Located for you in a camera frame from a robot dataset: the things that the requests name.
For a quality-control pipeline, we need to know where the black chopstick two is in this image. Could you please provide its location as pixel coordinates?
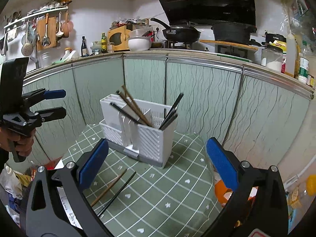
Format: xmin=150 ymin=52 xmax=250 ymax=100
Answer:
xmin=98 ymin=172 xmax=137 ymax=218

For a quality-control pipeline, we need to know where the black chopstick one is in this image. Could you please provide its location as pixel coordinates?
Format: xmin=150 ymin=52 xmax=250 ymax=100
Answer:
xmin=109 ymin=102 xmax=139 ymax=124

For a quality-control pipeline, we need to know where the wooden chopstick three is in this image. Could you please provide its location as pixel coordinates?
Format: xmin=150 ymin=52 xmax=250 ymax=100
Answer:
xmin=116 ymin=90 xmax=150 ymax=126

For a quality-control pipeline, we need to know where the wooden chopstick one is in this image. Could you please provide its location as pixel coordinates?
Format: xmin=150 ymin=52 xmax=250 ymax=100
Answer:
xmin=122 ymin=85 xmax=154 ymax=127

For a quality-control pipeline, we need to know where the black chopstick five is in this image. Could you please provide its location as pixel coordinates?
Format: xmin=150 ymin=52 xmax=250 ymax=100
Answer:
xmin=160 ymin=93 xmax=184 ymax=129

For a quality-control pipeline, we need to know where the left human hand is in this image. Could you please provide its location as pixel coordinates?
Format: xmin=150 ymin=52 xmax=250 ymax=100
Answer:
xmin=1 ymin=127 xmax=36 ymax=157

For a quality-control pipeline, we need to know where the metal utensil canister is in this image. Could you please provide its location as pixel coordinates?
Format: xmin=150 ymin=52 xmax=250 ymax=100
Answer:
xmin=38 ymin=49 xmax=58 ymax=67

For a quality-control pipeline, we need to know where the wooden chopstick two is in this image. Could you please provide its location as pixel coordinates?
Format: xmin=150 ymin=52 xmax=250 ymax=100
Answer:
xmin=90 ymin=169 xmax=127 ymax=207

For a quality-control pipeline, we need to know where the yellow lid glass jar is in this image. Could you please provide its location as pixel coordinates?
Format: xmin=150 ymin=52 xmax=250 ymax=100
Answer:
xmin=287 ymin=174 xmax=316 ymax=209

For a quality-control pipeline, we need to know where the green checkered tablecloth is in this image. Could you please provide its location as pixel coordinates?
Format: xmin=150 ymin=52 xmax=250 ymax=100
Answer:
xmin=58 ymin=123 xmax=223 ymax=237

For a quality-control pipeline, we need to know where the wooden cutting board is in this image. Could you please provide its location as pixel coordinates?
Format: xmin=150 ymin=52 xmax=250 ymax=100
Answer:
xmin=36 ymin=15 xmax=58 ymax=52

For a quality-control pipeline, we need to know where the grey plastic utensil holder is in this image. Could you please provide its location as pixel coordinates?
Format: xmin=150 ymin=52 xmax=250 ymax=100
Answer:
xmin=100 ymin=94 xmax=177 ymax=168

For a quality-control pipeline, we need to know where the black chopstick in holder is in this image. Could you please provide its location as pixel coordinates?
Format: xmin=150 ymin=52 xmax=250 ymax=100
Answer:
xmin=160 ymin=113 xmax=178 ymax=131
xmin=159 ymin=109 xmax=176 ymax=130

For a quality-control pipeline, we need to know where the yellow microwave oven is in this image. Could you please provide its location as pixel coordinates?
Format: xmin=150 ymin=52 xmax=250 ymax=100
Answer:
xmin=108 ymin=24 xmax=133 ymax=52

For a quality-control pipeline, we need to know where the white rice cooker pot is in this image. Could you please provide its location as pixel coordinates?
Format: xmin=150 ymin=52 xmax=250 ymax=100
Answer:
xmin=128 ymin=29 xmax=152 ymax=51

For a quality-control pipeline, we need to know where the clear salt container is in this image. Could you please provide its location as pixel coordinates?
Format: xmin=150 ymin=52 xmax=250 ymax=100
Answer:
xmin=261 ymin=44 xmax=283 ymax=72

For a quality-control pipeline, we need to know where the green label white bottle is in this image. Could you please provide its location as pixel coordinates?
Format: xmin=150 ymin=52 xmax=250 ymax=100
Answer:
xmin=298 ymin=57 xmax=309 ymax=84

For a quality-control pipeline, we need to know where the white squeeze bottle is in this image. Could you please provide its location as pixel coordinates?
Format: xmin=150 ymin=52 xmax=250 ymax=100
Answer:
xmin=285 ymin=33 xmax=297 ymax=78

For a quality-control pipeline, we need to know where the black cooking pot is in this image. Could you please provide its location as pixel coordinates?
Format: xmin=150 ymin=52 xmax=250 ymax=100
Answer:
xmin=212 ymin=22 xmax=257 ymax=45

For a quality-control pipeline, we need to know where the black frying pan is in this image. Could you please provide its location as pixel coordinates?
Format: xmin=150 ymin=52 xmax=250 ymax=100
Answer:
xmin=150 ymin=18 xmax=201 ymax=43

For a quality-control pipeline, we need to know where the black range hood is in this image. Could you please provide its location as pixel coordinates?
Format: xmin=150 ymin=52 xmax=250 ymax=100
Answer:
xmin=159 ymin=0 xmax=256 ymax=26

